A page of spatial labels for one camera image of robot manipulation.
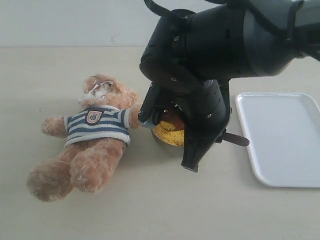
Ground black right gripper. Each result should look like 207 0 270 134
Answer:
169 78 230 173

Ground dark brown wooden spoon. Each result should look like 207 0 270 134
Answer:
161 110 250 147

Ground tan teddy bear striped sweater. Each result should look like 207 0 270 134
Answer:
26 73 141 202

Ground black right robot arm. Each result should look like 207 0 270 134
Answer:
138 0 320 172

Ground steel bowl of yellow grain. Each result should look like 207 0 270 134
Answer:
151 121 185 158

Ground white plastic tray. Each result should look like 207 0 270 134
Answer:
235 92 320 189

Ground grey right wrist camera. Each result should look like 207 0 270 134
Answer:
138 82 165 129

